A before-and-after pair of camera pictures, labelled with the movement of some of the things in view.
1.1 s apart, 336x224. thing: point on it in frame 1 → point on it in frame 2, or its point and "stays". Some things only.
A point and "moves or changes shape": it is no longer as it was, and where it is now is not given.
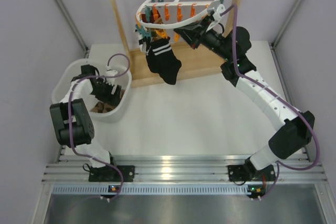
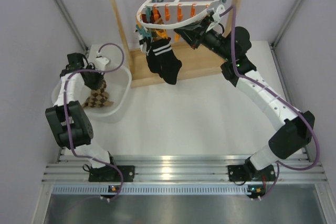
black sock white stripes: [161, 60] stays
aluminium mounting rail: [69, 174] stays
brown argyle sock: [102, 107] moves or changes shape
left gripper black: [112, 99] → [97, 83]
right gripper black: [192, 34] stays
